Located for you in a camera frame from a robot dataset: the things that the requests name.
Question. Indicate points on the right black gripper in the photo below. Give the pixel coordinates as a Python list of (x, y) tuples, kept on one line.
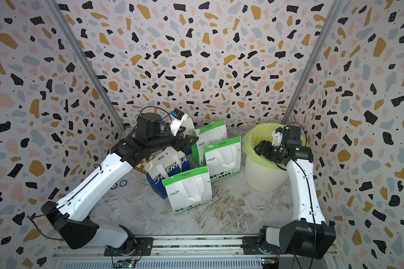
[(264, 148)]

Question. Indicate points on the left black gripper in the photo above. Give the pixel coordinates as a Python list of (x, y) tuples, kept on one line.
[(179, 146)]

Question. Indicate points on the green white bag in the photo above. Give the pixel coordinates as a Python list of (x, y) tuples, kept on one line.
[(189, 189), (208, 135), (223, 159)]

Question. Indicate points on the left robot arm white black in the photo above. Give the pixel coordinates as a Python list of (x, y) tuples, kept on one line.
[(70, 215)]

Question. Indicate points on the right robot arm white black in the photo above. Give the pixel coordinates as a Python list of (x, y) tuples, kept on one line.
[(308, 234)]

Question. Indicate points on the yellow-green bin liner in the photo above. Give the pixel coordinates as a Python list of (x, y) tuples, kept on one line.
[(252, 144)]

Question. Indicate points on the front blue white bag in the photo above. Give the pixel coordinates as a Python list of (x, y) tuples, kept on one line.
[(166, 164)]

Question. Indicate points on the blue white bag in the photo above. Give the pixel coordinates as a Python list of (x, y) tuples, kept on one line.
[(166, 164), (189, 130)]

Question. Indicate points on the back blue white bag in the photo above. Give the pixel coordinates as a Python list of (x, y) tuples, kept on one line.
[(189, 130)]

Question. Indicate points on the white trash bin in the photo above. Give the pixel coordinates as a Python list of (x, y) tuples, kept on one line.
[(263, 179)]

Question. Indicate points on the wooden chessboard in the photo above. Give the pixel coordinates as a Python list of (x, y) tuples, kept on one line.
[(140, 168)]

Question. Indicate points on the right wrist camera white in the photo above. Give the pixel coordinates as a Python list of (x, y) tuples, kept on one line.
[(277, 136)]

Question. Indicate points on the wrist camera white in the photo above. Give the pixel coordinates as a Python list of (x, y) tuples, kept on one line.
[(178, 117), (277, 136)]

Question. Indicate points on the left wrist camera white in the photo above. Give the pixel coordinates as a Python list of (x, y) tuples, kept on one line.
[(178, 117)]

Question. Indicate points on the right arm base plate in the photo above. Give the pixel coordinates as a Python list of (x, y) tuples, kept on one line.
[(254, 245)]

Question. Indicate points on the left corner aluminium post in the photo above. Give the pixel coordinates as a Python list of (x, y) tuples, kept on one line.
[(63, 22)]

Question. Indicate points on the corner aluminium post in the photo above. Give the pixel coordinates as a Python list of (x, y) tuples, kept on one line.
[(331, 16), (63, 22)]

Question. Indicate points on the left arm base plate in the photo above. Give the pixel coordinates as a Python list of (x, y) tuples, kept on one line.
[(138, 247)]

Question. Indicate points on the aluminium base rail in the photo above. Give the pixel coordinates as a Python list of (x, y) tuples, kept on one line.
[(190, 252)]

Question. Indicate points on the right corner aluminium post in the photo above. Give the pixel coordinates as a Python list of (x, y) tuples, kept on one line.
[(331, 16)]

